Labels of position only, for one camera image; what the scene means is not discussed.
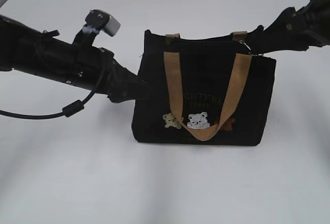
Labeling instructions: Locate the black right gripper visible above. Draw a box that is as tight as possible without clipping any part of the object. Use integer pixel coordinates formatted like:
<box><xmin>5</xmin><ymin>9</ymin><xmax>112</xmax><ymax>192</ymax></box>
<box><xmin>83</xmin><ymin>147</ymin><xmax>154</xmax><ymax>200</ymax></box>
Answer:
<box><xmin>249</xmin><ymin>5</ymin><xmax>329</xmax><ymax>55</ymax></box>

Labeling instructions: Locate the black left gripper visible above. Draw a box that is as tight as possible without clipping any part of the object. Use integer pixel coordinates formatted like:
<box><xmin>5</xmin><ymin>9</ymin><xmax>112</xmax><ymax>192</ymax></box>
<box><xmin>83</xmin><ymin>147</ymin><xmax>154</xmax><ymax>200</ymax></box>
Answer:
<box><xmin>63</xmin><ymin>48</ymin><xmax>149</xmax><ymax>103</ymax></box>

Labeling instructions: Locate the black canvas tote bag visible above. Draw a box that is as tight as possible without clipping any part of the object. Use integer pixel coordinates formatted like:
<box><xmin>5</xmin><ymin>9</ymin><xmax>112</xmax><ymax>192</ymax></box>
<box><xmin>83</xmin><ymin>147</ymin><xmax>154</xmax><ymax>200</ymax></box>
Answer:
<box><xmin>131</xmin><ymin>30</ymin><xmax>276</xmax><ymax>146</ymax></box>

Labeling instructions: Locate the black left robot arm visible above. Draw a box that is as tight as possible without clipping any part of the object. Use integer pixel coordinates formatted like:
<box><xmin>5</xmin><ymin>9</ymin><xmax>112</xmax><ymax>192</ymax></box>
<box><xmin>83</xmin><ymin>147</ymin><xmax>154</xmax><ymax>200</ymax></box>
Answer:
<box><xmin>1</xmin><ymin>15</ymin><xmax>150</xmax><ymax>103</ymax></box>

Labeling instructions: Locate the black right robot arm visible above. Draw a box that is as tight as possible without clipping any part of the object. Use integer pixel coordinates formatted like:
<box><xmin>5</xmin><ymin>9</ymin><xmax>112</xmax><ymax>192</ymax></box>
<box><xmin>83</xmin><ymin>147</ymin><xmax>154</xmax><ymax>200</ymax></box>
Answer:
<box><xmin>245</xmin><ymin>0</ymin><xmax>329</xmax><ymax>55</ymax></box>

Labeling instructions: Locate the black camera cable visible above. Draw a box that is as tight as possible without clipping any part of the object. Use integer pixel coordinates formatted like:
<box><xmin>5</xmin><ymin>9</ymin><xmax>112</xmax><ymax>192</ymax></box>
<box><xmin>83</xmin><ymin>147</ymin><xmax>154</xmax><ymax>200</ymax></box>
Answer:
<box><xmin>0</xmin><ymin>54</ymin><xmax>109</xmax><ymax>119</ymax></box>

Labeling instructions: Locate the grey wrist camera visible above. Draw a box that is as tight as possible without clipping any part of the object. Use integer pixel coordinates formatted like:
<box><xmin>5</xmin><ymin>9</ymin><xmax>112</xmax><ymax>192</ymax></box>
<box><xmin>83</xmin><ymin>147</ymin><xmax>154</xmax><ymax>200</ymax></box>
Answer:
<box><xmin>81</xmin><ymin>9</ymin><xmax>121</xmax><ymax>37</ymax></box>

